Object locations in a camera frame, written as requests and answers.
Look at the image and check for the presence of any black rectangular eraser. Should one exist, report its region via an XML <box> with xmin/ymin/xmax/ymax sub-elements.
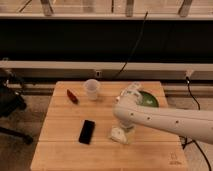
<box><xmin>78</xmin><ymin>120</ymin><xmax>95</xmax><ymax>144</ymax></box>

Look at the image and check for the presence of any white packaged block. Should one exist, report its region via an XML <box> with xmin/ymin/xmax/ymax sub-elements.
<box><xmin>109</xmin><ymin>126</ymin><xmax>134</xmax><ymax>145</ymax></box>

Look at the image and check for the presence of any wall power outlet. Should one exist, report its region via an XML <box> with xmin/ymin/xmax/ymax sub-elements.
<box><xmin>95</xmin><ymin>70</ymin><xmax>101</xmax><ymax>78</ymax></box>

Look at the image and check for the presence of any black hanging cable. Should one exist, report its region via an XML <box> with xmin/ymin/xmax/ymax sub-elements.
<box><xmin>112</xmin><ymin>11</ymin><xmax>149</xmax><ymax>80</ymax></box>

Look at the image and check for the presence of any black office chair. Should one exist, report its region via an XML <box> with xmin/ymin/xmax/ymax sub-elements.
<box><xmin>0</xmin><ymin>68</ymin><xmax>33</xmax><ymax>144</ymax></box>

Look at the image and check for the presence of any clear plastic cup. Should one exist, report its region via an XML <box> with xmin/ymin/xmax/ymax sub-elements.
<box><xmin>83</xmin><ymin>79</ymin><xmax>100</xmax><ymax>100</ymax></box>

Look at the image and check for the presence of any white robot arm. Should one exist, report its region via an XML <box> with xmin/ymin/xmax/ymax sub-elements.
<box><xmin>113</xmin><ymin>89</ymin><xmax>213</xmax><ymax>144</ymax></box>

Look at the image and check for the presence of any red chili pepper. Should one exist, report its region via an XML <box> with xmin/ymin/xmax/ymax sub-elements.
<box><xmin>67</xmin><ymin>89</ymin><xmax>79</xmax><ymax>104</ymax></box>

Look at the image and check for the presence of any green bowl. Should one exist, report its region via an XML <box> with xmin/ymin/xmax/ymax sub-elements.
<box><xmin>140</xmin><ymin>91</ymin><xmax>159</xmax><ymax>107</ymax></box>

